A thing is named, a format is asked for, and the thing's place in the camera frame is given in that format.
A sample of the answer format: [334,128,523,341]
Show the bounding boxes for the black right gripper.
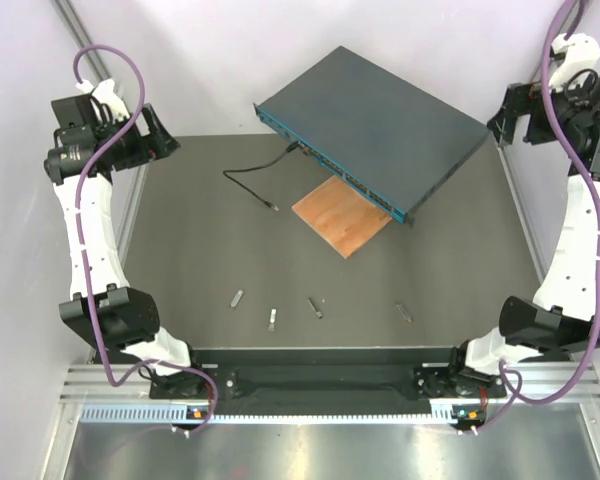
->
[486,68,595,146]

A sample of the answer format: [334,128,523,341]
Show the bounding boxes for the silver sfp module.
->
[230,290,244,309]
[268,308,277,332]

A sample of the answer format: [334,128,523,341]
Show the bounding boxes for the brown SFP module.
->
[396,303,413,323]

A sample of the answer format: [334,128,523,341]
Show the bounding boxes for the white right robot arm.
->
[446,33,600,396]

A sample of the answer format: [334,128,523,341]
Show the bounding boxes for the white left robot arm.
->
[44,79,207,397]

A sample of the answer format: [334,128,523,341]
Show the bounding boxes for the wooden board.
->
[292,176,392,259]

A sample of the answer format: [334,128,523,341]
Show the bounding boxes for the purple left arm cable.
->
[73,45,219,434]

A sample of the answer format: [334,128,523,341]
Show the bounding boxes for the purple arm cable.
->
[472,0,600,435]
[73,45,219,434]

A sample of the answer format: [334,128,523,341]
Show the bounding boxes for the dark blue network switch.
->
[254,46,489,224]

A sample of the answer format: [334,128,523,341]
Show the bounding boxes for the black ethernet cable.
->
[223,141,299,212]

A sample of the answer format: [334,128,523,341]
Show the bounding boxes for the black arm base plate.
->
[194,347,505,414]

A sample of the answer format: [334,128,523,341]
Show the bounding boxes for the grey slotted cable duct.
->
[79,403,486,427]

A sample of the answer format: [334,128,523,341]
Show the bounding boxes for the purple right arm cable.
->
[472,0,600,435]

